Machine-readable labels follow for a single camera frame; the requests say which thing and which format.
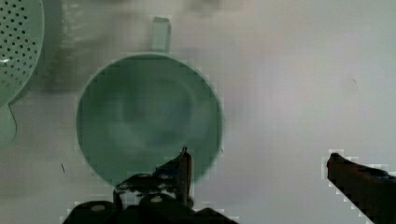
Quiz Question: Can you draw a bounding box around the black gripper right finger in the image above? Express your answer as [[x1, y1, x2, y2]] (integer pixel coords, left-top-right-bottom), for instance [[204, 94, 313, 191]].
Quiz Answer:
[[326, 153, 396, 224]]

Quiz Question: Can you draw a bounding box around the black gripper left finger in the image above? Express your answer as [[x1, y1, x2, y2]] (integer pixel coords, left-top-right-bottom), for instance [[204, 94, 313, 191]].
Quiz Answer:
[[113, 147, 192, 205]]

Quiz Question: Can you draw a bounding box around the green mug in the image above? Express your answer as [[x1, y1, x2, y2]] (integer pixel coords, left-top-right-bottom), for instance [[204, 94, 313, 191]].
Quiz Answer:
[[76, 17, 224, 186]]

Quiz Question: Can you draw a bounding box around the green perforated colander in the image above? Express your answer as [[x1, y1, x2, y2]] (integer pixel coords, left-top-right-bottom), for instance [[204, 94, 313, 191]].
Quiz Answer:
[[0, 0, 44, 148]]

